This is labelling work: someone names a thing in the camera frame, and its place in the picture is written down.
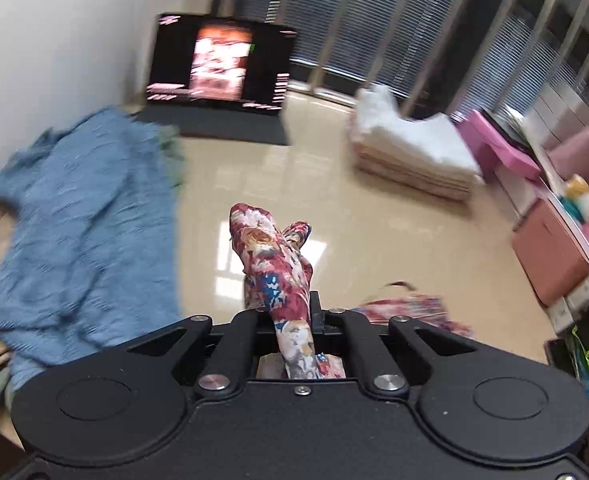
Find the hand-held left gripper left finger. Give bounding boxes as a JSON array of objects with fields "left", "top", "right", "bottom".
[{"left": 127, "top": 310, "right": 278, "bottom": 398}]

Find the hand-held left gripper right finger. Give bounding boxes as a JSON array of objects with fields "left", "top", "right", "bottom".
[{"left": 310, "top": 292, "right": 477, "bottom": 398}]

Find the floral print garment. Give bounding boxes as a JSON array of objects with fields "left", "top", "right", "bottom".
[{"left": 229, "top": 202, "right": 475, "bottom": 381}]

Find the stack of folded linens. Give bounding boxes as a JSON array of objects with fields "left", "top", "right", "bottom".
[{"left": 347, "top": 85, "right": 485, "bottom": 203}]

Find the blue knit garment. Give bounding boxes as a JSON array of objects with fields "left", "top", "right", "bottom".
[{"left": 0, "top": 107, "right": 185, "bottom": 391}]

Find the grey tablet stand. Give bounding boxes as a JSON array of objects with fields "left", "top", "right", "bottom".
[{"left": 134, "top": 104, "right": 290, "bottom": 147}]

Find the pink storage case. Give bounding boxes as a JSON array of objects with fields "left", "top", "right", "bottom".
[{"left": 511, "top": 200, "right": 589, "bottom": 306}]

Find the magenta box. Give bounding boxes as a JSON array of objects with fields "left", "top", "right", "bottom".
[{"left": 457, "top": 110, "right": 542, "bottom": 181}]

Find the small white box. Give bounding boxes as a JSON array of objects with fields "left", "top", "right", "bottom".
[{"left": 547, "top": 272, "right": 589, "bottom": 333}]

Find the white tray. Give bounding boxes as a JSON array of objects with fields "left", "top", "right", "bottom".
[{"left": 544, "top": 185, "right": 589, "bottom": 267}]

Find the black tablet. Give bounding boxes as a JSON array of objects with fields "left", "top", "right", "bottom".
[{"left": 144, "top": 12, "right": 297, "bottom": 113}]

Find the yellow plush toy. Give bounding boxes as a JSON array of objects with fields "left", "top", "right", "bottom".
[{"left": 567, "top": 177, "right": 589, "bottom": 221}]

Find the stack of white boxes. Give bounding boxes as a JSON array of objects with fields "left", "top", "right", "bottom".
[{"left": 524, "top": 95, "right": 589, "bottom": 146}]

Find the barred window with blinds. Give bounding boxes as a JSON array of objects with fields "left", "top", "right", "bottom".
[{"left": 214, "top": 0, "right": 589, "bottom": 126}]

